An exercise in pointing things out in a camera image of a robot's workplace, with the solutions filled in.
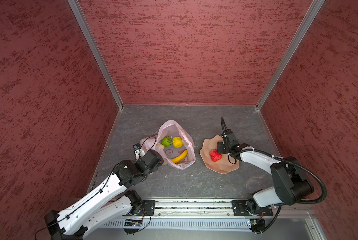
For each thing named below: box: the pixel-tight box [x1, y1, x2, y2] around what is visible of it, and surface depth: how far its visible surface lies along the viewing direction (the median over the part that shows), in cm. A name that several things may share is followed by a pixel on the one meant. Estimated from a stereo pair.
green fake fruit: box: [161, 136, 173, 147], surface depth 95 cm
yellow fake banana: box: [170, 150, 189, 164], surface depth 91 cm
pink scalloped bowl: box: [199, 135, 240, 175], surface depth 91 cm
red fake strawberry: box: [209, 149, 222, 162], surface depth 89 cm
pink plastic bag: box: [140, 120, 196, 170], surface depth 81 cm
